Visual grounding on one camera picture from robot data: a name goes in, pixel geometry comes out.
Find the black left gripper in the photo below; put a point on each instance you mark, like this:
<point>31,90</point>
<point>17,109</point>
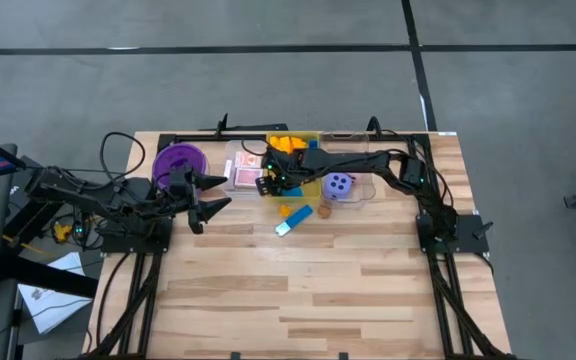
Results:
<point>194,205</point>

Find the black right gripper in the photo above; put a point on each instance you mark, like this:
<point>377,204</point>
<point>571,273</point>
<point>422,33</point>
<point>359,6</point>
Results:
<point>285,170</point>

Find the orange flower toy piece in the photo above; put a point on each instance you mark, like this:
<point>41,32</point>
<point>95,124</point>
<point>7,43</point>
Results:
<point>285,211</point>

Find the pink backed card pack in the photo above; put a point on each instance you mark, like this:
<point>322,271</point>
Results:
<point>247,178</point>

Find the purple print card pack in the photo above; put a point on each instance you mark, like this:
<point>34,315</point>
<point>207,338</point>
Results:
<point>228,169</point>

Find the orange print card pack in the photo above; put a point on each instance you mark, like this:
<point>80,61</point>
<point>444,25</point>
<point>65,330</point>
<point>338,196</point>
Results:
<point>247,159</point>

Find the blue long brick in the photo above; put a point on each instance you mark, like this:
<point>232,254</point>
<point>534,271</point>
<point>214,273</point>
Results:
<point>299,218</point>

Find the mint small toy brick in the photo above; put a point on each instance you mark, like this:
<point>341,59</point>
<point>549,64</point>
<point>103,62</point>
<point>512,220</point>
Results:
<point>282,230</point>

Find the yellow wedge toy block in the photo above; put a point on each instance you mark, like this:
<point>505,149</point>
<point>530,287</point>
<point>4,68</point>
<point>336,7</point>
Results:
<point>280,143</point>

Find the brown cylinder toy block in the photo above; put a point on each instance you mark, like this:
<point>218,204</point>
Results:
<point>324,211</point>

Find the purple foam die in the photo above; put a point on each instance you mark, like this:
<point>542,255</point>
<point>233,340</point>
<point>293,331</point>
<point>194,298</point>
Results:
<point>338,185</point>

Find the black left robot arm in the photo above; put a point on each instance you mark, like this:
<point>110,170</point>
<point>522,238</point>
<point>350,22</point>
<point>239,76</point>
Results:
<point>93,200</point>

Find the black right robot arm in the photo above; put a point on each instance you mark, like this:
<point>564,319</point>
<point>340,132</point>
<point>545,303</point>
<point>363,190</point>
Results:
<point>368,162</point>

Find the yellow translucent plastic bin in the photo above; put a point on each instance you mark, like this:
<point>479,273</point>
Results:
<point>310,199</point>

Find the small clear plastic bin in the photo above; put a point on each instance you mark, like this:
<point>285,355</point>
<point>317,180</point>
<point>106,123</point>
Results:
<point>245,146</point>

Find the purple plastic bucket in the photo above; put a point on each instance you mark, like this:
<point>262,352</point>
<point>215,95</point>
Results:
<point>168,155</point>

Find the black power strip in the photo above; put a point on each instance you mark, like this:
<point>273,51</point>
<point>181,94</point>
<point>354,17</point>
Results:
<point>78,235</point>

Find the white paper sheet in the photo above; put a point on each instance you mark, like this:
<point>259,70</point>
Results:
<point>48,310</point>
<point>68,264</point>

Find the black table edge clamp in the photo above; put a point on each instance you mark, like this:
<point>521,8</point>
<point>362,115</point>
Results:
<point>343,356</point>
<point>235,356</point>

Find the black computer case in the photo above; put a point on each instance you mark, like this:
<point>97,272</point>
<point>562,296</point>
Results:
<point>23,210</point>

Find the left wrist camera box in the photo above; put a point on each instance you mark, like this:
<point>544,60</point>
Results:
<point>180,177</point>

